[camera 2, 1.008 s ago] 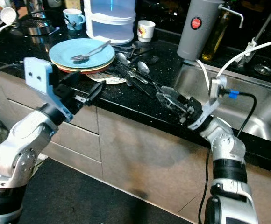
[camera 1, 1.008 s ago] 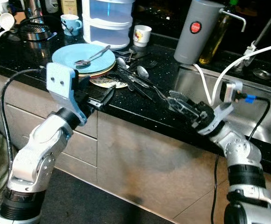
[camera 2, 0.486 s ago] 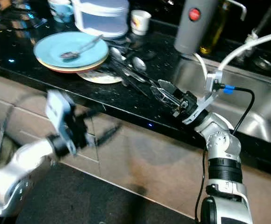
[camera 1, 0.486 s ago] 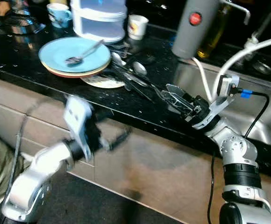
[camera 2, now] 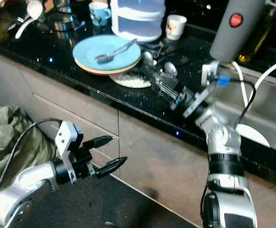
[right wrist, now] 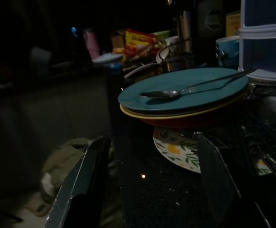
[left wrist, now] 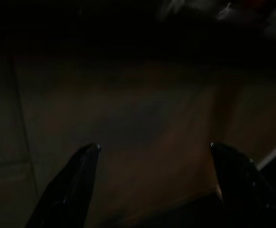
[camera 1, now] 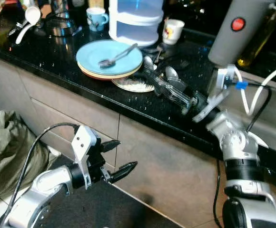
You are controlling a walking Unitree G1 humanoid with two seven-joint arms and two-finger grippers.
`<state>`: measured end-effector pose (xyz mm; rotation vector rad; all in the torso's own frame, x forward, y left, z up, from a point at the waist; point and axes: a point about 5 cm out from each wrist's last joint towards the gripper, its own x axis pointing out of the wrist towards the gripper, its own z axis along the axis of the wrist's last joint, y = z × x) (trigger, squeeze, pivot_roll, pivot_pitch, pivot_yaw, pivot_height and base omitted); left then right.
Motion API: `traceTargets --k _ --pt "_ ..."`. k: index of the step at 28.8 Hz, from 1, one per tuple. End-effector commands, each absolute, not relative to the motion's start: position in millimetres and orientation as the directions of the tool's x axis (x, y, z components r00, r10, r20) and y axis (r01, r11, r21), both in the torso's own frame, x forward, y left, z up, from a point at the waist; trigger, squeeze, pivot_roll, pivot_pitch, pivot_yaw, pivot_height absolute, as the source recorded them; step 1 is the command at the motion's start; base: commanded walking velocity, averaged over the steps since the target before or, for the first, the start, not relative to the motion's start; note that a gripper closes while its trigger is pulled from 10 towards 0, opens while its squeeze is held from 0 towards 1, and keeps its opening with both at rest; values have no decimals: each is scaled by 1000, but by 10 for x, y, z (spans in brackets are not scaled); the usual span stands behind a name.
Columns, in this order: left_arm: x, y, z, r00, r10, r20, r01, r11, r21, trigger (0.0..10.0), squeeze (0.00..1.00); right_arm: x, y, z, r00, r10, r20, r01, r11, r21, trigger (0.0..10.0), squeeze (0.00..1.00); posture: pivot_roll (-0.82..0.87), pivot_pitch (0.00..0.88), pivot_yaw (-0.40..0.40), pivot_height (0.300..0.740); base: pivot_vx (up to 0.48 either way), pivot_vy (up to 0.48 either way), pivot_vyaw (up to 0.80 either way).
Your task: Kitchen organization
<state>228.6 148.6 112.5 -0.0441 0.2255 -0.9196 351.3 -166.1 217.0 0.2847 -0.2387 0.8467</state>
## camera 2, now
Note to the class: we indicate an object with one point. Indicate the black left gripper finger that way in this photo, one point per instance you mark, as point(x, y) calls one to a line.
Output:
point(111, 166)
point(99, 141)

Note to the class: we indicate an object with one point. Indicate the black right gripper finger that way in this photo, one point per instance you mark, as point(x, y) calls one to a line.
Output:
point(165, 91)
point(176, 85)

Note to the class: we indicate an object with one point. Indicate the white bowl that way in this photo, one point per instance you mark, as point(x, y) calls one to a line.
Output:
point(254, 135)

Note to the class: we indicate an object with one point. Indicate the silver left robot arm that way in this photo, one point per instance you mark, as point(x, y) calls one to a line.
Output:
point(24, 185)

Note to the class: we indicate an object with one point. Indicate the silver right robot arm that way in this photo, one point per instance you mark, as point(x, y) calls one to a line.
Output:
point(223, 137)

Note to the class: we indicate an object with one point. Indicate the grey drawer front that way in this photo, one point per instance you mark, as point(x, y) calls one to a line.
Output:
point(71, 90)
point(104, 121)

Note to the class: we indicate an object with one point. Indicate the floral patterned plate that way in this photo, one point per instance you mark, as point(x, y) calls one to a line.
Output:
point(131, 81)

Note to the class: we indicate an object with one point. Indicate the black floor mat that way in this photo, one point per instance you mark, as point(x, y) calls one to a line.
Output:
point(109, 209)

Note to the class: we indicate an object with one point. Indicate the white cartoon print mug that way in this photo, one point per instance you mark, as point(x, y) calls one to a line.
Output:
point(176, 28)

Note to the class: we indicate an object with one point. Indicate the cream plate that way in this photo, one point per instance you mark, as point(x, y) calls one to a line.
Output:
point(107, 73)

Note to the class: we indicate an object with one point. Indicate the white tiered food container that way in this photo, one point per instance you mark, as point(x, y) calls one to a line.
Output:
point(138, 26)

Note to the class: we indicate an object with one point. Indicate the grey water filter cylinder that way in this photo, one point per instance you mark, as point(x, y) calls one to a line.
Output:
point(235, 38)

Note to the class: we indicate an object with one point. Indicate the olive green crumpled cloth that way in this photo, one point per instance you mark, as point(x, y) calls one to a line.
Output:
point(4, 137)

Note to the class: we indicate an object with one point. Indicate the light blue plate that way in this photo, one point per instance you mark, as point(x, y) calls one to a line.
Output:
point(90, 50)

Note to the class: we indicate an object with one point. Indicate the olive oil bottle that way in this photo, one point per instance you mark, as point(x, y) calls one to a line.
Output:
point(254, 45)

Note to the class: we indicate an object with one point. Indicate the light blue mug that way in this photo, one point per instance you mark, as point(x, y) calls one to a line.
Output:
point(99, 15)

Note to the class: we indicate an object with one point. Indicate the steel pot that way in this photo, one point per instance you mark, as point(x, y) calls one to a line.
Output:
point(64, 21)

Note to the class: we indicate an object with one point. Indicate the white ladle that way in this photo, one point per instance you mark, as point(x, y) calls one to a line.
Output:
point(34, 9)

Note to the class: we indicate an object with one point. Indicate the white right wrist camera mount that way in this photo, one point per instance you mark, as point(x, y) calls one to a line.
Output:
point(209, 73)

